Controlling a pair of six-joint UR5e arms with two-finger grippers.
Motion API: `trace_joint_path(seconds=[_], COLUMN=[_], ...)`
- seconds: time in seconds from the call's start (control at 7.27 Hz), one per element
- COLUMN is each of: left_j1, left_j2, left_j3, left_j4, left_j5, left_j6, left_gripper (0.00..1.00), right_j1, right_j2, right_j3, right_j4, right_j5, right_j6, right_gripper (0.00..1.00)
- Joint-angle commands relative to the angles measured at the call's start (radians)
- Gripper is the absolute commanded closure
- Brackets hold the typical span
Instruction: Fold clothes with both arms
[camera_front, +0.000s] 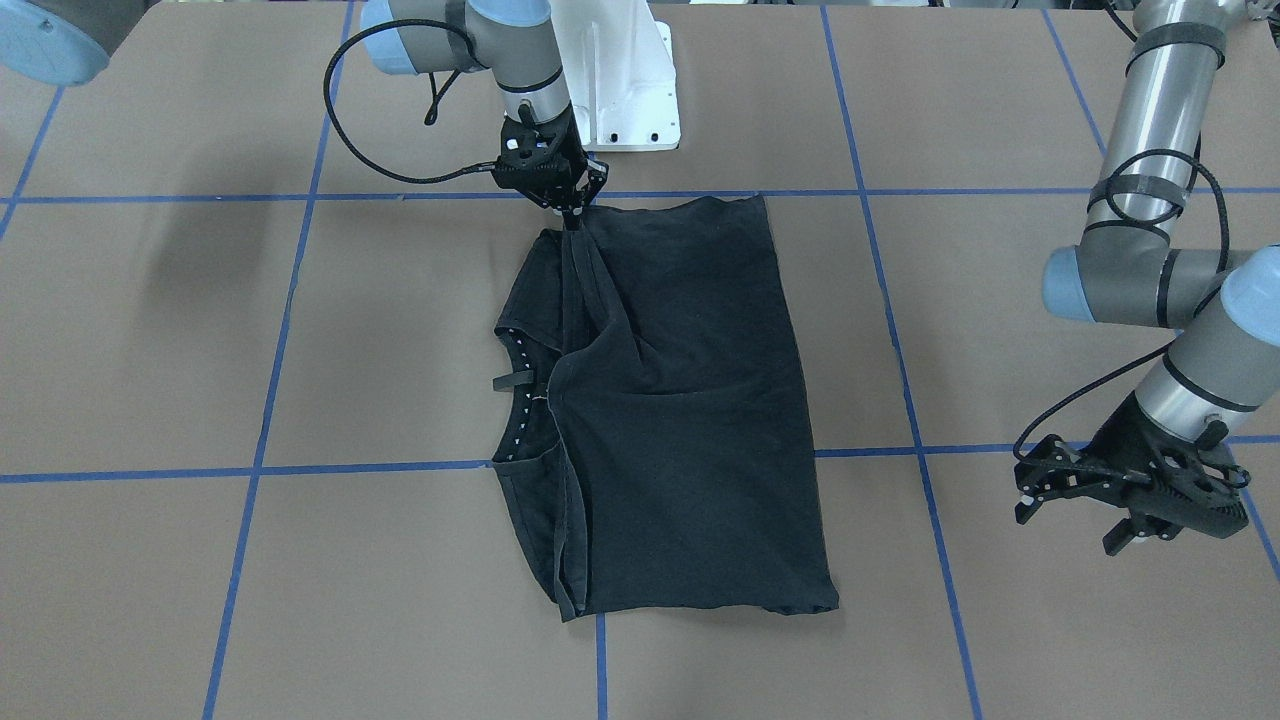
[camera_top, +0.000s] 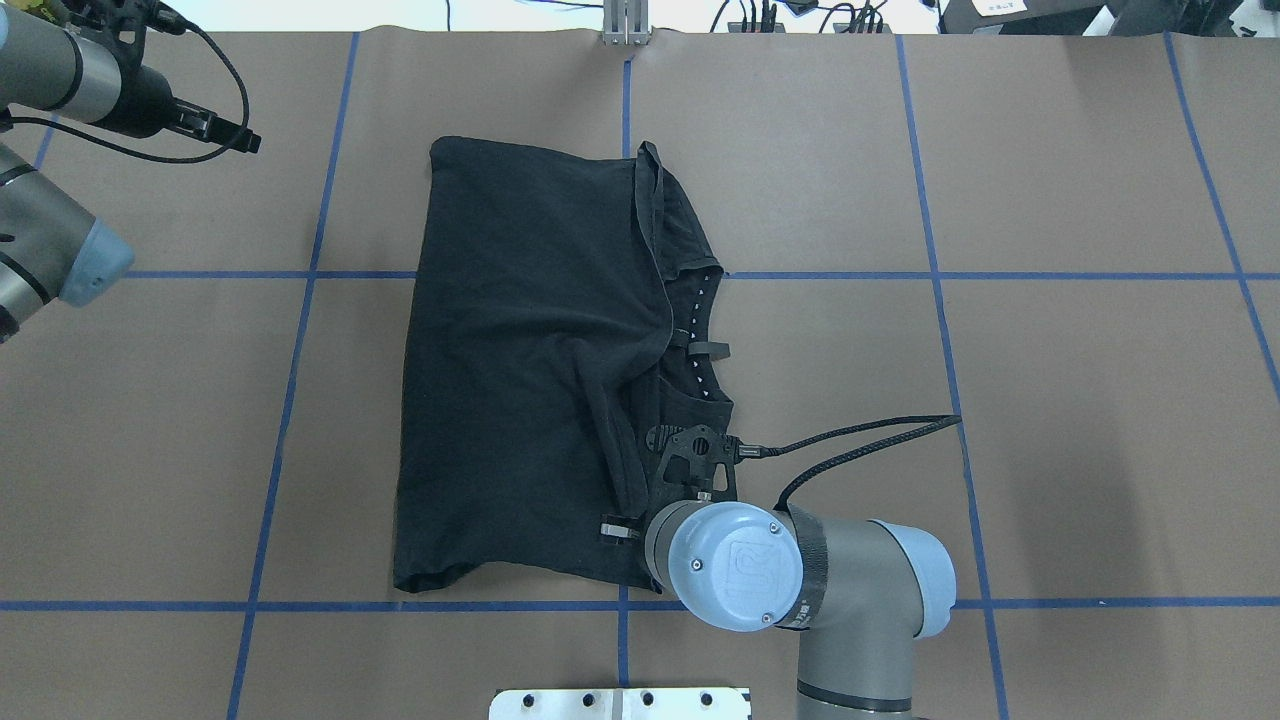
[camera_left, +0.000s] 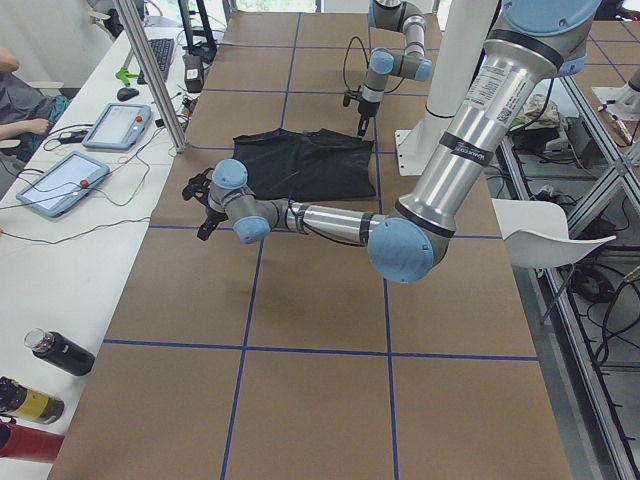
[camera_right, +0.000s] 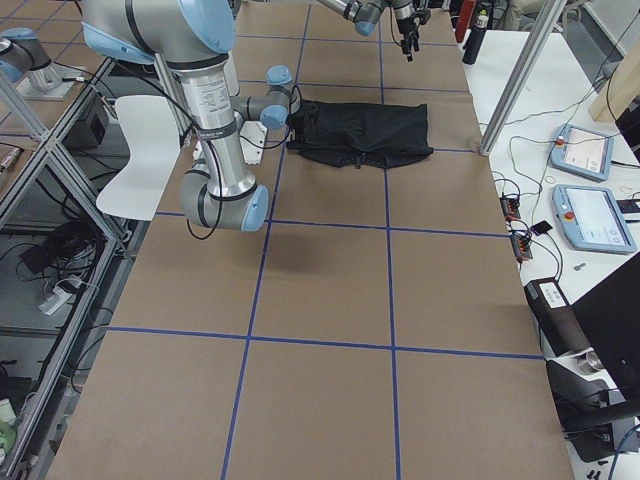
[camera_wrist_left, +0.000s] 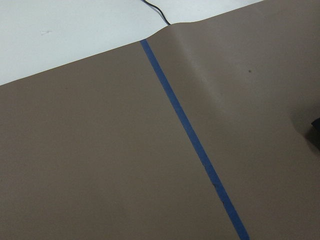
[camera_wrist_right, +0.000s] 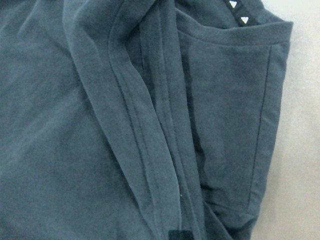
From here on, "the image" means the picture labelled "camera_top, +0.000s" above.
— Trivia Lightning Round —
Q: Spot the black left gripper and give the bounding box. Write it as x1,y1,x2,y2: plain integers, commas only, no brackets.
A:
60,1,262,154

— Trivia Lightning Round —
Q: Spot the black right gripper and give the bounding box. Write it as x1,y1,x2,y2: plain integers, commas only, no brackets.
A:
600,424,765,543

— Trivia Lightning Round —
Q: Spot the black graphic t-shirt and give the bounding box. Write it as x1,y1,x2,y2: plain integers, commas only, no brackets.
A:
392,136,733,593

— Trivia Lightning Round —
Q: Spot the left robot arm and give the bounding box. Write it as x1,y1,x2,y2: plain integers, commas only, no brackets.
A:
1,1,262,341

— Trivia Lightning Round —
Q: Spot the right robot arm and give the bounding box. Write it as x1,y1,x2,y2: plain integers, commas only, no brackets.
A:
600,414,963,719

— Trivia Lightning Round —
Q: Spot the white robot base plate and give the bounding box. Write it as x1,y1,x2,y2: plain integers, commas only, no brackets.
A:
488,685,753,719

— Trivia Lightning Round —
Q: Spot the aluminium frame post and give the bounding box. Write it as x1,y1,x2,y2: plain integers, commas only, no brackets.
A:
600,0,652,46

